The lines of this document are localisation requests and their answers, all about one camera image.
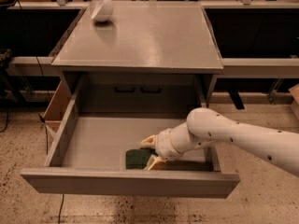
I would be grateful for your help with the black cabinet door handle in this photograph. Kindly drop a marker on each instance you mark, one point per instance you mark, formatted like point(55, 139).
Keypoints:
point(147, 88)
point(124, 88)

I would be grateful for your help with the open grey top drawer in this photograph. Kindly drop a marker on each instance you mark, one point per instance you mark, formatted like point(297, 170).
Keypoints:
point(87, 156)

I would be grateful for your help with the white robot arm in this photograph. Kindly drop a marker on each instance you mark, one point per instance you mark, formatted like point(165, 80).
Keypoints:
point(205, 127)

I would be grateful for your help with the grey cabinet with counter top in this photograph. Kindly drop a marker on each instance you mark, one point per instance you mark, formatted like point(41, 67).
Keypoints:
point(157, 43)

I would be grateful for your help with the right black cabinet door handle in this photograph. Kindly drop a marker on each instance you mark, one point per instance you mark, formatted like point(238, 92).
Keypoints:
point(147, 88)

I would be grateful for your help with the green and yellow sponge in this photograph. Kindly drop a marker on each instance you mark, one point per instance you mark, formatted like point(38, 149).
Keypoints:
point(138, 158)

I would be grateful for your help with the white bowl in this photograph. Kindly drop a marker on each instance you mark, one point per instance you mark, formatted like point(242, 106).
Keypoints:
point(103, 11)

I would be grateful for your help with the left black cabinet door handle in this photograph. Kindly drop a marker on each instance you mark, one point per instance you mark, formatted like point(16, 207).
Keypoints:
point(124, 88)

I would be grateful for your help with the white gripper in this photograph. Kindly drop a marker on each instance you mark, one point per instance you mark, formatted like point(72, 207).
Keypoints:
point(163, 144)

